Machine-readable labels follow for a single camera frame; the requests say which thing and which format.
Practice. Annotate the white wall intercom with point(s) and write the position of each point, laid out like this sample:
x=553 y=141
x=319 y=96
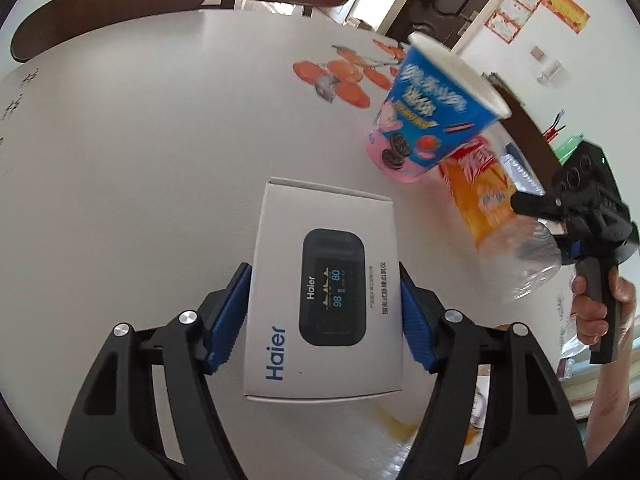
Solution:
x=550 y=70

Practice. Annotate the person's right hand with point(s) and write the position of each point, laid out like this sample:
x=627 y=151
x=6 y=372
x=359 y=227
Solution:
x=580 y=310

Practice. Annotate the dark brown door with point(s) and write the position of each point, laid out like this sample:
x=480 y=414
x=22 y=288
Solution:
x=440 y=7

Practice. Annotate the blue paper cup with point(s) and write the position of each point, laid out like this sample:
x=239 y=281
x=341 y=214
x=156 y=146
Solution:
x=430 y=110

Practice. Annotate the orange label plastic bottle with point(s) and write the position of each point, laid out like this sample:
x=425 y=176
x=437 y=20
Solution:
x=480 y=200

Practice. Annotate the wall light switch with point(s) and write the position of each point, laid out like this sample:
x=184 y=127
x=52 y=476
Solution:
x=537 y=53

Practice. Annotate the white cardboard box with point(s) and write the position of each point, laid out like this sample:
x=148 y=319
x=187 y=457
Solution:
x=325 y=240

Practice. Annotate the green plastic item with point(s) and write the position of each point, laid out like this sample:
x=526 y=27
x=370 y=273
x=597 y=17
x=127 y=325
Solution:
x=570 y=145

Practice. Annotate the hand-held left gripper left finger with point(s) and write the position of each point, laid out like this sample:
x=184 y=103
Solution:
x=227 y=310

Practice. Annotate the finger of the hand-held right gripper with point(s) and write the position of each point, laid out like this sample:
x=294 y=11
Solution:
x=572 y=250
x=535 y=205

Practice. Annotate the red pen bundle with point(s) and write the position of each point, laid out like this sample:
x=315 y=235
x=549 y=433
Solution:
x=555 y=127

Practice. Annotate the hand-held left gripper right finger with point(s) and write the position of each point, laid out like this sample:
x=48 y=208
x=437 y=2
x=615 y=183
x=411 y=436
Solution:
x=415 y=325

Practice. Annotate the yellow and red wall poster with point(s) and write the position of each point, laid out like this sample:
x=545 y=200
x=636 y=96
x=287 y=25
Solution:
x=565 y=5

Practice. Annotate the person's right forearm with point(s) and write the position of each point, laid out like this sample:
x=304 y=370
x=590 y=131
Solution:
x=612 y=410

